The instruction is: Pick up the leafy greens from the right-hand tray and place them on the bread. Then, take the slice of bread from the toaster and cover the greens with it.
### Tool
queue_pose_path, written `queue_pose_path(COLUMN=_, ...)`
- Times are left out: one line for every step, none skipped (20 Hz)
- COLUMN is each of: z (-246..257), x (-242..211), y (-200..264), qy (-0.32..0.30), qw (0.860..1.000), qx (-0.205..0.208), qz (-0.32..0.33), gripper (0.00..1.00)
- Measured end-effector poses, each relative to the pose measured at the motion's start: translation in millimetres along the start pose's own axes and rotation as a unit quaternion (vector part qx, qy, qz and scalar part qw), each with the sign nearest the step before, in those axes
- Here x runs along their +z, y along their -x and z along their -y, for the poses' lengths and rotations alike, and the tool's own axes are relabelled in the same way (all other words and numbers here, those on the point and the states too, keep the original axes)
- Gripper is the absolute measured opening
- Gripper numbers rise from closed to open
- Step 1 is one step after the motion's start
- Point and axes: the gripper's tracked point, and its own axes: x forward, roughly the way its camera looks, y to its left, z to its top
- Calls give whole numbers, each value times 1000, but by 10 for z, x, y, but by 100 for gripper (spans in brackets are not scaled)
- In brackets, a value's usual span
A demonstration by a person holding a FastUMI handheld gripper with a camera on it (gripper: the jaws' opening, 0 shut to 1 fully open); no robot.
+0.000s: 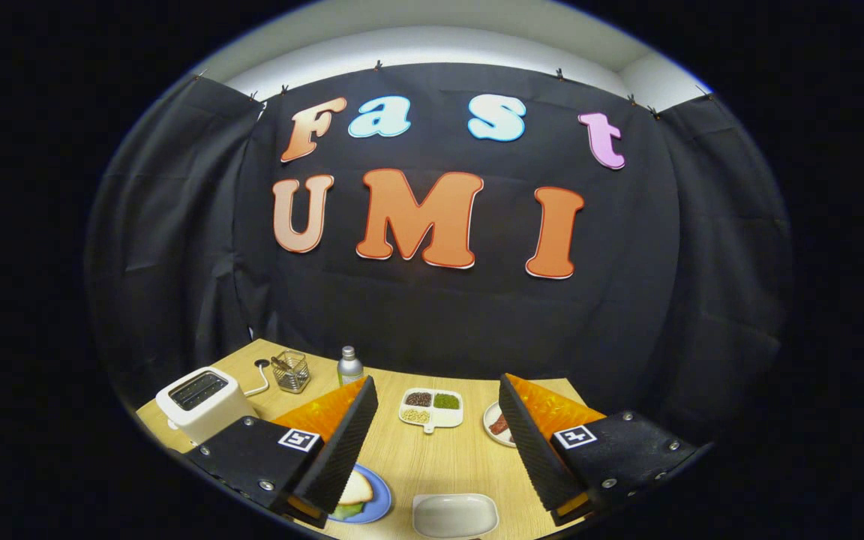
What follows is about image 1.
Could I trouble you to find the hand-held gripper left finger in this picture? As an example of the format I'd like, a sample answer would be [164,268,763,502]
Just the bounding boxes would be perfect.
[181,375,380,529]

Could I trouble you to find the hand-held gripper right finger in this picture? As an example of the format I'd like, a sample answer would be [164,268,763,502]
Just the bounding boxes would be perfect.
[498,373,703,526]

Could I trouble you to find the toasted brown bread slice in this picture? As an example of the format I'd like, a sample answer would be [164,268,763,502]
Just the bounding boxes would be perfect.
[336,470,374,507]

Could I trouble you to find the white round plate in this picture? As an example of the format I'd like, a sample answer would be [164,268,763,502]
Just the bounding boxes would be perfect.
[483,401,517,449]

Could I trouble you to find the blue round plate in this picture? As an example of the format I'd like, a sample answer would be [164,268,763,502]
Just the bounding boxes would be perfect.
[327,463,394,524]

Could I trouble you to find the silver bottle with green label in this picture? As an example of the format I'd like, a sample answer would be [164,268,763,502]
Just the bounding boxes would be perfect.
[337,346,365,387]

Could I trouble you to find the metal mesh holder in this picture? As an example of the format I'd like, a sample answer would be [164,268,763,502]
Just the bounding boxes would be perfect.
[271,350,311,395]

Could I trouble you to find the white divided dish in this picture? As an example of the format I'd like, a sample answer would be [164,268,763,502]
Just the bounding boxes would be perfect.
[399,387,464,435]

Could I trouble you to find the white square dish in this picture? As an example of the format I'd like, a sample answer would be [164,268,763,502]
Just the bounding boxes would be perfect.
[412,493,500,540]

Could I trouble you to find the white toaster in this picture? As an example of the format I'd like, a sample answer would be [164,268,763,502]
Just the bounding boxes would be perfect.
[155,367,259,446]

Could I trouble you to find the black backdrop cloth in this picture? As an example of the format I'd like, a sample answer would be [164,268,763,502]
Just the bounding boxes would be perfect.
[85,61,793,451]

